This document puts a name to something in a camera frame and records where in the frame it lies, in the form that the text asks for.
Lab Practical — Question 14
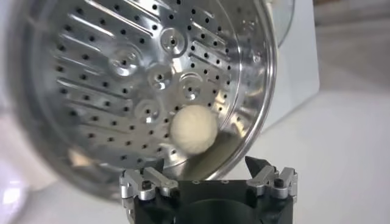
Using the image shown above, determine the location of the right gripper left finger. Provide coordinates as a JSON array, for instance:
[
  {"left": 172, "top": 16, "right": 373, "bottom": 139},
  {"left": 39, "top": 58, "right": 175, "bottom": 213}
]
[{"left": 119, "top": 157, "right": 180, "bottom": 201}]

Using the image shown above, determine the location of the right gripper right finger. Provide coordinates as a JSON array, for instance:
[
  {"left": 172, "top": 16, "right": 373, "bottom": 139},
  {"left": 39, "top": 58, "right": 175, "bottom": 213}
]
[{"left": 244, "top": 155, "right": 299, "bottom": 201}]

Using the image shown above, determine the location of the white steamed baozi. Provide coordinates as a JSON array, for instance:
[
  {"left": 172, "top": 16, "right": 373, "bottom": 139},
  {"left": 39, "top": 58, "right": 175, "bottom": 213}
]
[{"left": 169, "top": 105, "right": 219, "bottom": 155}]

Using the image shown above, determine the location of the stainless steel steamer basket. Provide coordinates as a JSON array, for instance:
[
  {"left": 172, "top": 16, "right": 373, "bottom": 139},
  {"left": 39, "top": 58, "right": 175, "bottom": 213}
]
[{"left": 5, "top": 0, "right": 278, "bottom": 201}]

